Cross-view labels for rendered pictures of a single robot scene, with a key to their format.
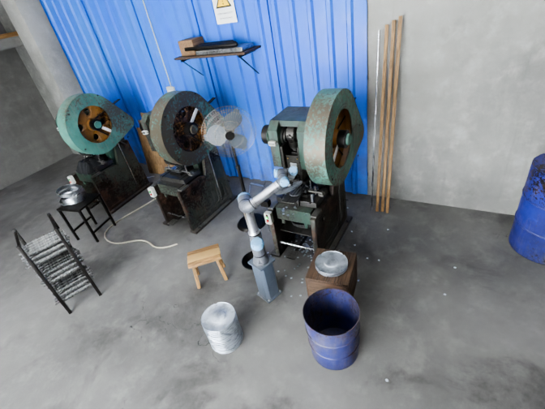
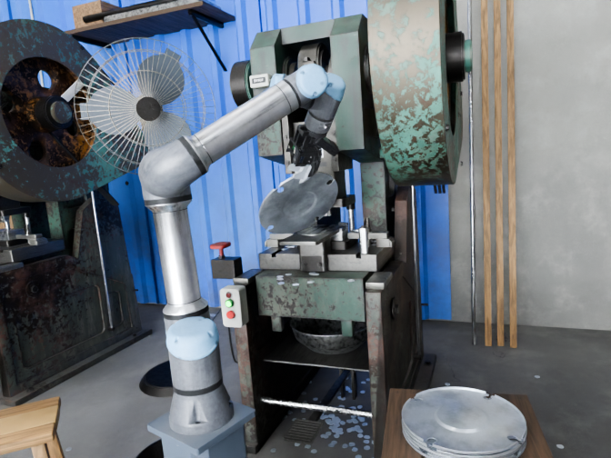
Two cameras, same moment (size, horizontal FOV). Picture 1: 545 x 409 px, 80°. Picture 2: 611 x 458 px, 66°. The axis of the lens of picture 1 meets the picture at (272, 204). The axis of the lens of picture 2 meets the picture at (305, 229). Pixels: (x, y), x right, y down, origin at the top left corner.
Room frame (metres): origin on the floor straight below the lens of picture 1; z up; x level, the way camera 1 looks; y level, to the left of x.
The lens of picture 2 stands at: (1.16, 0.18, 1.06)
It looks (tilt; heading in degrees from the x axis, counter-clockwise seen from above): 9 degrees down; 346
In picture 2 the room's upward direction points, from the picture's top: 4 degrees counter-clockwise
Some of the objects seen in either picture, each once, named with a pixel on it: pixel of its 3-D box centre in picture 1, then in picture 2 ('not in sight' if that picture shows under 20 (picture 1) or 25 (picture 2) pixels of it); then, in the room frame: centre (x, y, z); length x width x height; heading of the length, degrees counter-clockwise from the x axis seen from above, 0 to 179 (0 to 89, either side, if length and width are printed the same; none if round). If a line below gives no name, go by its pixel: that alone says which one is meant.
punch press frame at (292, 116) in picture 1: (306, 174); (336, 208); (2.97, -0.40, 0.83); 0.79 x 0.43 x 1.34; 145
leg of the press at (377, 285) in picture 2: (332, 208); (406, 301); (2.82, -0.62, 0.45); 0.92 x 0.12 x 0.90; 145
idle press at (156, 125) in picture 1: (195, 149); (64, 204); (4.15, 0.88, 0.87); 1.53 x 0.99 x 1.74; 143
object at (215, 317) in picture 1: (218, 316); not in sight; (1.82, 0.63, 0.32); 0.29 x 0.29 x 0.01
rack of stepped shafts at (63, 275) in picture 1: (58, 264); not in sight; (2.76, 2.33, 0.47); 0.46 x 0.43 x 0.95; 125
